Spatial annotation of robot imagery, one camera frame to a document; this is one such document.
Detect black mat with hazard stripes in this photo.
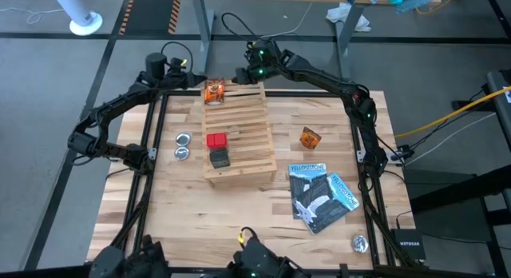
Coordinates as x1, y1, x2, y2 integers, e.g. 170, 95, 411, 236
118, 0, 183, 35

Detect wooden slatted shelf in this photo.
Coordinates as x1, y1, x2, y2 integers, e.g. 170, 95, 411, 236
200, 80, 279, 189

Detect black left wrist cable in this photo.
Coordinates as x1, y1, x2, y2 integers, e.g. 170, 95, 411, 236
160, 41, 194, 71

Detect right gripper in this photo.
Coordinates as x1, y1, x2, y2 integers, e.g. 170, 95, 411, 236
232, 38, 289, 86

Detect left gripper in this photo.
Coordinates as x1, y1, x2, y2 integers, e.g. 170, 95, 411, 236
159, 56, 208, 91

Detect black side desk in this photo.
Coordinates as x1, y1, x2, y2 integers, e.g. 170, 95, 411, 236
409, 69, 511, 278

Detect thin white floor cable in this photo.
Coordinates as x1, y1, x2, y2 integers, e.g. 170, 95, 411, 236
0, 6, 53, 26

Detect teal cloth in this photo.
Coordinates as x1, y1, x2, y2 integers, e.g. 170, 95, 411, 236
378, 0, 436, 14

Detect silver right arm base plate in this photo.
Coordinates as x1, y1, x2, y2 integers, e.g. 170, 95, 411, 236
356, 149, 394, 166

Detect thick yellow cable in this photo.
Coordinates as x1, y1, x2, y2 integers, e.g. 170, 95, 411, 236
394, 85, 511, 139

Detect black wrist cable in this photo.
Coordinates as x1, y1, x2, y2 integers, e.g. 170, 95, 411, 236
220, 12, 260, 42
160, 41, 194, 71

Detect black Netgear network switch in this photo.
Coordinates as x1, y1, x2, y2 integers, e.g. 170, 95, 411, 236
390, 228, 427, 263

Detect white cable with plug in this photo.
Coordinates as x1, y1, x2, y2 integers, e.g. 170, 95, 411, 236
271, 1, 315, 38

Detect grey floor cable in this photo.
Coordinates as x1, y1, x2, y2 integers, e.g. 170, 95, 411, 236
414, 112, 498, 157

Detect thin yellow cord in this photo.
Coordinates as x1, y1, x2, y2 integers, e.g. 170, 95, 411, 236
414, 0, 466, 15

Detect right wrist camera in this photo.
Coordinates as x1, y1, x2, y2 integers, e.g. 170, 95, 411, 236
245, 40, 264, 56

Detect orange taco mix packet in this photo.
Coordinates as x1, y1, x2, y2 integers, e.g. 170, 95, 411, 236
299, 126, 323, 150
204, 77, 227, 106

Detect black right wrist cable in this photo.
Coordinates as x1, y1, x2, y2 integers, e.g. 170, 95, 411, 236
220, 12, 260, 42

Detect green black pepper tin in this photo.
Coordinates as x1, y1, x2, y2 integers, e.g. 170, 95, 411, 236
208, 148, 232, 169

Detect small silver disc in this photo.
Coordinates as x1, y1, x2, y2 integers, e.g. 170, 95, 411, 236
351, 234, 370, 254

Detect white crumpled cloth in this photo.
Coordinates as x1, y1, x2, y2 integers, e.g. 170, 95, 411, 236
325, 2, 372, 34

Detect Yellowstone picture book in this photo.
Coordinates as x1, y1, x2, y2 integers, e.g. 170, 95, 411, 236
287, 162, 332, 220
293, 173, 360, 235

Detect black aluminium table frame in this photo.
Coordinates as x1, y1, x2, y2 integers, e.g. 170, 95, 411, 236
85, 88, 430, 278

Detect red-lidded smoked paprika tin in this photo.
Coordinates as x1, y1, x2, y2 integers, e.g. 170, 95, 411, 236
206, 133, 228, 149

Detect black power plug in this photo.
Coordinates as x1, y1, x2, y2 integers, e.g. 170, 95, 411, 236
393, 144, 415, 166

